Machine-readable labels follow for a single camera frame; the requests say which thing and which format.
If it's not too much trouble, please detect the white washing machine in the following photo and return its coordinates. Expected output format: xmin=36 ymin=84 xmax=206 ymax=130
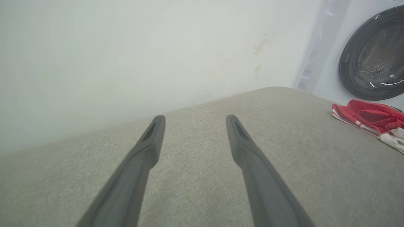
xmin=312 ymin=0 xmax=404 ymax=111

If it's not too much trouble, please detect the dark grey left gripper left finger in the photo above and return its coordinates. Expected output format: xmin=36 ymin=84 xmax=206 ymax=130
xmin=76 ymin=115 xmax=166 ymax=227

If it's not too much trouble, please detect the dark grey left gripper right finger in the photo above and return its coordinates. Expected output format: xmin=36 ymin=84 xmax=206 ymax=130
xmin=226 ymin=114 xmax=316 ymax=227

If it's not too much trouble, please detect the red and white basketball jersey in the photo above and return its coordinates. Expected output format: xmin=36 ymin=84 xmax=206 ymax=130
xmin=331 ymin=100 xmax=404 ymax=154

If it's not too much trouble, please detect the round dark washing machine door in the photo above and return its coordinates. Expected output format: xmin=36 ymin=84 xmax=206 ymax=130
xmin=339 ymin=5 xmax=404 ymax=101

